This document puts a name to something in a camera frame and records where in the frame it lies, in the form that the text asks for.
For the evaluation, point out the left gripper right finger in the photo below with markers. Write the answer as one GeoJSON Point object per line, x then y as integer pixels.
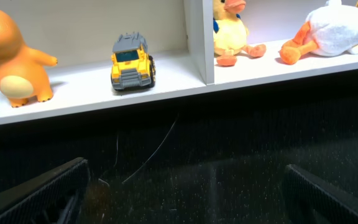
{"type": "Point", "coordinates": [322, 202]}

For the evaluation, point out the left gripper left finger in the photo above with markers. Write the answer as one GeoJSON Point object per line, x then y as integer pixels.
{"type": "Point", "coordinates": [42, 199]}

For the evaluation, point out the orange rubber dinosaur toy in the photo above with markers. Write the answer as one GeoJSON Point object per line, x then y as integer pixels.
{"type": "Point", "coordinates": [15, 62]}

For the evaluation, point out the grey and yellow toy truck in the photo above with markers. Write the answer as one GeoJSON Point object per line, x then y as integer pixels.
{"type": "Point", "coordinates": [131, 67]}

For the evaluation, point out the white shelf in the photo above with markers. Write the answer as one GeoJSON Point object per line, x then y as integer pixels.
{"type": "Point", "coordinates": [82, 90]}

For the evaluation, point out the white plush duck yellow hat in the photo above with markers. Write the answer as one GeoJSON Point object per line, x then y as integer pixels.
{"type": "Point", "coordinates": [334, 31]}

